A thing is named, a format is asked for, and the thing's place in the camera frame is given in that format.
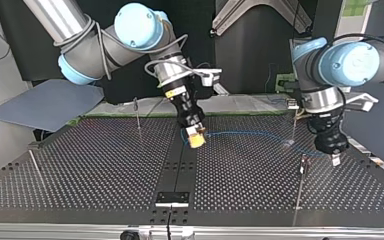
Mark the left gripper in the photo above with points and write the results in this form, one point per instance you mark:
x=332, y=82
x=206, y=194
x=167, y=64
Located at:
x=328, y=133

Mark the connector holder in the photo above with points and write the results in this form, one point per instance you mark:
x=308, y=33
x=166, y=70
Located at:
x=293, y=104

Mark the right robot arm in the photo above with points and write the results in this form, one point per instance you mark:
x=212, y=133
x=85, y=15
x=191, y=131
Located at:
x=90, y=46

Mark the grey board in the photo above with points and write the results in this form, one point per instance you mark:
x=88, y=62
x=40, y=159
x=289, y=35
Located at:
x=50, y=105

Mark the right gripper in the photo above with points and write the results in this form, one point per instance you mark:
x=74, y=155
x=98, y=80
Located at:
x=187, y=106

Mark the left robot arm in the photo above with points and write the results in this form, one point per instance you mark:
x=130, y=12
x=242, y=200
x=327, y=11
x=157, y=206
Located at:
x=343, y=63

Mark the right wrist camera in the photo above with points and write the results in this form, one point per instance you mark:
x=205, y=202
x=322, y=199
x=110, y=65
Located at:
x=210, y=76

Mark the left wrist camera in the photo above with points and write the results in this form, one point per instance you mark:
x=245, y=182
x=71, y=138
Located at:
x=361, y=101

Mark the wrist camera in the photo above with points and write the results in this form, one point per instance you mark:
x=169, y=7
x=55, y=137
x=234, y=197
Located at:
x=361, y=101
x=210, y=76

